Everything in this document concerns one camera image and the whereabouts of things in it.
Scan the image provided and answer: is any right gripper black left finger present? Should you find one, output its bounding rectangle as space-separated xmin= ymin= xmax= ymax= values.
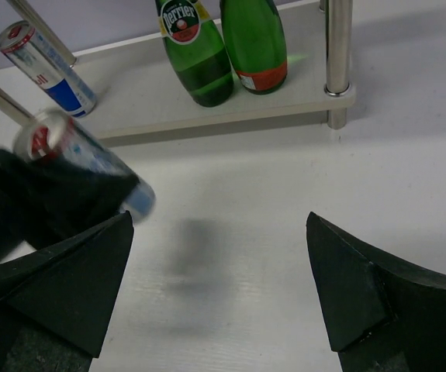
xmin=0 ymin=212 xmax=134 ymax=371

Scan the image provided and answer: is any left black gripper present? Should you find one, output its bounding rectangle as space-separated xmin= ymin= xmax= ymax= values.
xmin=0 ymin=149 xmax=139 ymax=260

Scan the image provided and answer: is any dark green gold-cap bottle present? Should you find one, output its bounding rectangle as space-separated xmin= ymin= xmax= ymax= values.
xmin=220 ymin=0 xmax=288 ymax=95

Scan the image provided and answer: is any green Perrier labelled bottle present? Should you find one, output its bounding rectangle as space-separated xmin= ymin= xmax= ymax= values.
xmin=155 ymin=0 xmax=233 ymax=107

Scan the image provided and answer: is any beige two-tier shelf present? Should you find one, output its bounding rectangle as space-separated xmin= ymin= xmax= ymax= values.
xmin=0 ymin=0 xmax=358 ymax=148

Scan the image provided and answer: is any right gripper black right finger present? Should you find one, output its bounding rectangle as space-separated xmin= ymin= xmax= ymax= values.
xmin=306 ymin=212 xmax=446 ymax=371

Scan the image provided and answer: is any silver blue can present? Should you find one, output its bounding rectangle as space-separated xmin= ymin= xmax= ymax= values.
xmin=12 ymin=108 xmax=156 ymax=223
xmin=0 ymin=20 xmax=97 ymax=118

